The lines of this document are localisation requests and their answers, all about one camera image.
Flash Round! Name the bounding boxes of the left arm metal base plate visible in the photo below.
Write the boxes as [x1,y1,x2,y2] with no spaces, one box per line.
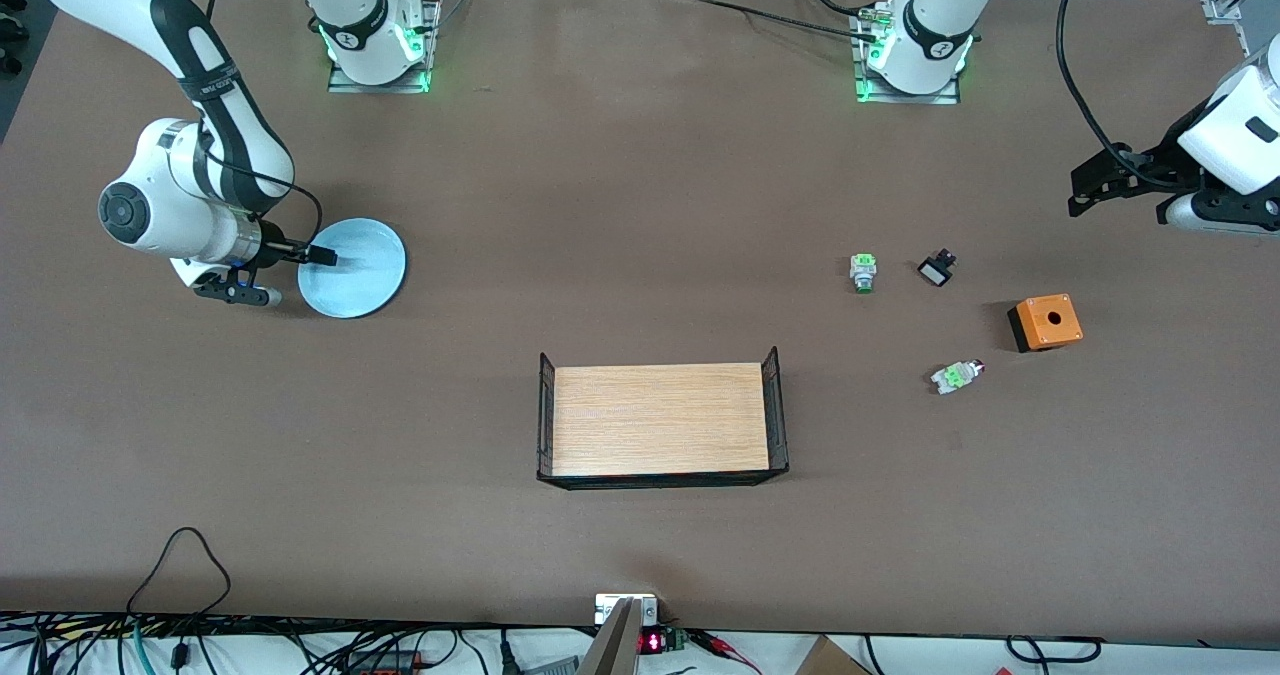
[850,5,963,106]

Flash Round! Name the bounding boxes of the red clip lead wire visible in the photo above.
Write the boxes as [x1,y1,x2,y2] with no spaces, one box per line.
[690,630,761,671]

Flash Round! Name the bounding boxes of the brown cardboard piece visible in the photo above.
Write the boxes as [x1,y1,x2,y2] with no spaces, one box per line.
[795,636,871,675]

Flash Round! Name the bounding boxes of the green white switch sideways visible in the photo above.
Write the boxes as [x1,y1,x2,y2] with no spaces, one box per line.
[931,359,986,397]

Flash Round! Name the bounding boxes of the black office chair base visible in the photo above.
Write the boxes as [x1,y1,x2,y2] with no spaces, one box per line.
[0,0,26,76]

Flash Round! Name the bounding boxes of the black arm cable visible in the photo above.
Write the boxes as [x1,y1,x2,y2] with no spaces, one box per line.
[1058,0,1181,191]
[195,0,326,256]

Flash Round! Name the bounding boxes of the light blue round plate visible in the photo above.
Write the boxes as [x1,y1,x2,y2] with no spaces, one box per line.
[297,218,408,319]

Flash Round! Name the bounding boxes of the black wire tray wooden base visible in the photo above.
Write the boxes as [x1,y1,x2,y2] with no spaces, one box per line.
[537,346,790,491]

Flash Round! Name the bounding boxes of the black cable coil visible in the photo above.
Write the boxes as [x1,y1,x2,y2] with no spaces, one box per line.
[1005,635,1106,664]

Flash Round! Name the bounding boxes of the black looped cable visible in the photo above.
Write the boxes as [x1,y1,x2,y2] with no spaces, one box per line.
[125,527,233,621]

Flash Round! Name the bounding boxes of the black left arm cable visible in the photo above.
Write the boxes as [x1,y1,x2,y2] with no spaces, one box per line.
[1058,0,1181,191]

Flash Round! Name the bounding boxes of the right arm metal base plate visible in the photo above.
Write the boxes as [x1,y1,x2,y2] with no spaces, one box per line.
[328,0,441,94]

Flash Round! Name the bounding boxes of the orange button enclosure box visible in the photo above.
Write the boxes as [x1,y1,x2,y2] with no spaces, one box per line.
[1007,294,1084,354]

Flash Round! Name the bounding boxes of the black cable across table edge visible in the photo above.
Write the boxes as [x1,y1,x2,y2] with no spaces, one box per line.
[690,0,881,41]

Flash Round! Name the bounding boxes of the metal camera stand bracket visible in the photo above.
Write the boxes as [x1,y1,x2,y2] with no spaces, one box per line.
[595,593,661,675]

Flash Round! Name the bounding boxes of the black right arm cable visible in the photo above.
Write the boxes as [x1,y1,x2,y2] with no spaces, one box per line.
[195,0,326,256]

